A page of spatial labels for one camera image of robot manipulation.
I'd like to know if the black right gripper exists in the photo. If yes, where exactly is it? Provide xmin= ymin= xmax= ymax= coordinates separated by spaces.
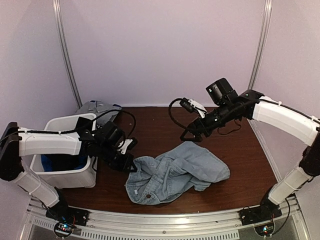
xmin=180 ymin=102 xmax=234 ymax=143

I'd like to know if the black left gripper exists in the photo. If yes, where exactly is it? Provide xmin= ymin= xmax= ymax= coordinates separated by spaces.
xmin=98 ymin=142 xmax=137 ymax=173

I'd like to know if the light blue denim skirt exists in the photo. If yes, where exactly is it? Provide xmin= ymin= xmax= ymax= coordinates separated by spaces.
xmin=125 ymin=141 xmax=231 ymax=206

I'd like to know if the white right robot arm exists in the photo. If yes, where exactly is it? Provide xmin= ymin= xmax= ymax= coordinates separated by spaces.
xmin=179 ymin=78 xmax=320 ymax=221

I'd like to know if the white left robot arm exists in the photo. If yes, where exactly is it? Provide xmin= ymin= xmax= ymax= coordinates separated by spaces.
xmin=0 ymin=122 xmax=137 ymax=222

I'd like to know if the white plastic laundry bin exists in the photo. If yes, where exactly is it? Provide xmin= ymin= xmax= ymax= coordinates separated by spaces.
xmin=30 ymin=113 xmax=98 ymax=189

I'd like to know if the folded grey button shirt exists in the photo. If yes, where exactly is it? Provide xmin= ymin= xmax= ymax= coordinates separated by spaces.
xmin=75 ymin=100 xmax=122 ymax=127

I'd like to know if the blue garment in bin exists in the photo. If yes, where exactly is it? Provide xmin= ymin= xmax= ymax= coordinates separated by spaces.
xmin=40 ymin=154 xmax=88 ymax=172

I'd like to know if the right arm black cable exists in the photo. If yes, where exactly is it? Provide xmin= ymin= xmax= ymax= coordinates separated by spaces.
xmin=168 ymin=97 xmax=193 ymax=131

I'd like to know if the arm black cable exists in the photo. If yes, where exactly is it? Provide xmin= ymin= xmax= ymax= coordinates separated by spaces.
xmin=168 ymin=97 xmax=193 ymax=131
xmin=92 ymin=109 xmax=137 ymax=141

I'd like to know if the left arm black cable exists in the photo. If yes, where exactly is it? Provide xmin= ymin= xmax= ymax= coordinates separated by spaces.
xmin=92 ymin=109 xmax=137 ymax=141

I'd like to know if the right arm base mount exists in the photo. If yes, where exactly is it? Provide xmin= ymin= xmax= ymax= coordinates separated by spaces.
xmin=238 ymin=199 xmax=282 ymax=238

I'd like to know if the right aluminium frame post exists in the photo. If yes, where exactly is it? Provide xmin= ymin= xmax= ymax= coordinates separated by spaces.
xmin=247 ymin=0 xmax=273 ymax=90

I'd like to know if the aluminium frame post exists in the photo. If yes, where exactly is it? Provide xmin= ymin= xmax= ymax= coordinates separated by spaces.
xmin=247 ymin=0 xmax=273 ymax=90
xmin=52 ymin=0 xmax=83 ymax=109

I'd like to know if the front aluminium rail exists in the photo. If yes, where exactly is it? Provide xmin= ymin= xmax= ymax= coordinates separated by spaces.
xmin=17 ymin=196 xmax=311 ymax=240

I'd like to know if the left aluminium frame post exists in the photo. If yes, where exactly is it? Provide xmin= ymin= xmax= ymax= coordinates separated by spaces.
xmin=52 ymin=0 xmax=83 ymax=109

